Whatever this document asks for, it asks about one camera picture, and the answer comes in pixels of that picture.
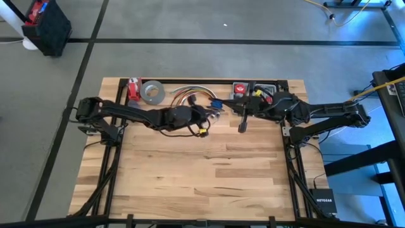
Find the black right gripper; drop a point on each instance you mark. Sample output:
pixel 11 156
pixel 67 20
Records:
pixel 259 104

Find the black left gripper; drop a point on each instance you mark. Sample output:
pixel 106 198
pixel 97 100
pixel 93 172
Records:
pixel 202 120

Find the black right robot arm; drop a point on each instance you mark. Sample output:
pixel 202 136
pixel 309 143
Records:
pixel 329 111

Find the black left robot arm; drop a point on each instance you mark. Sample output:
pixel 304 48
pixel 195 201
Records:
pixel 126 111

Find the red tape measure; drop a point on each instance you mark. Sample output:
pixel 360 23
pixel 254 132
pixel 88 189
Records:
pixel 239 88

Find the red tape dispenser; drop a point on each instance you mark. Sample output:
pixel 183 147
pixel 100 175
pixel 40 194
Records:
pixel 133 90

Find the black clamp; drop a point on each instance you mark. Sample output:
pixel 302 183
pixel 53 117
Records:
pixel 84 130

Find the black floor stand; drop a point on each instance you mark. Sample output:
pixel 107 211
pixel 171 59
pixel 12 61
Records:
pixel 348 4

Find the black desk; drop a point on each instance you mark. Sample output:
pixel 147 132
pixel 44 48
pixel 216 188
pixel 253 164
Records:
pixel 387 111

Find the black crate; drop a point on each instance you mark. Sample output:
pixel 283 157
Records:
pixel 52 31

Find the red box on crate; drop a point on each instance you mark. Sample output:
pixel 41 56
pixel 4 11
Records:
pixel 35 9

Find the black metal rig frame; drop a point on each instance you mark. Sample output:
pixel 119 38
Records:
pixel 202 81

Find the grey duct tape roll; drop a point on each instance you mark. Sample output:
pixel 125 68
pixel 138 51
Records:
pixel 158 93

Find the black network switch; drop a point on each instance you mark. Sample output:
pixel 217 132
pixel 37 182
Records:
pixel 322 201

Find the white post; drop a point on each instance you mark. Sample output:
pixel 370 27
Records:
pixel 12 19

